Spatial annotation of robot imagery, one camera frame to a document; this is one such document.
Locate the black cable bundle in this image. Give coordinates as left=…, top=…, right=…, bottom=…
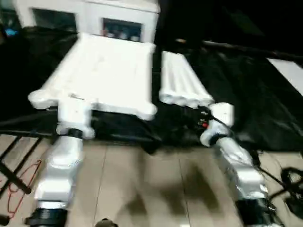
left=258, top=165, right=303, bottom=213

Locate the black mat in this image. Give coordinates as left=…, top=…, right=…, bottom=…
left=0, top=26, right=303, bottom=154

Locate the white plastic table leg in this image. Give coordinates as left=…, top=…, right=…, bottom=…
left=159, top=51, right=175, bottom=103
left=178, top=54, right=215, bottom=110
left=172, top=53, right=202, bottom=108
left=167, top=52, right=187, bottom=106

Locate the black metal rack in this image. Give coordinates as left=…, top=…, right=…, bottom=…
left=0, top=132, right=48, bottom=194

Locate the white glass-door cabinet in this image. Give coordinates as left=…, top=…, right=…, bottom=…
left=14, top=0, right=162, bottom=44

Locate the red wire hanger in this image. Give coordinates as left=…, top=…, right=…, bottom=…
left=0, top=159, right=42, bottom=219

